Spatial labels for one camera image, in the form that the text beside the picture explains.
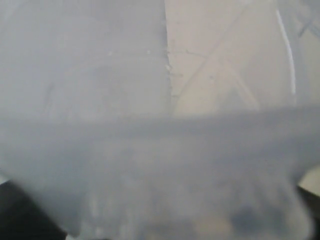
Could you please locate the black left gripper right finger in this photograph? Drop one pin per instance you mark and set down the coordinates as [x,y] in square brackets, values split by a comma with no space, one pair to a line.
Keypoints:
[312,201]

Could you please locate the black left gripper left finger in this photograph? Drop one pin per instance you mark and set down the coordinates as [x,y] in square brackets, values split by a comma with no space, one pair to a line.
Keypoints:
[21,219]

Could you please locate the clear plastic bottle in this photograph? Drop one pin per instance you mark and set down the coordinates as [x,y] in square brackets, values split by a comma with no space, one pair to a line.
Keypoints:
[160,119]

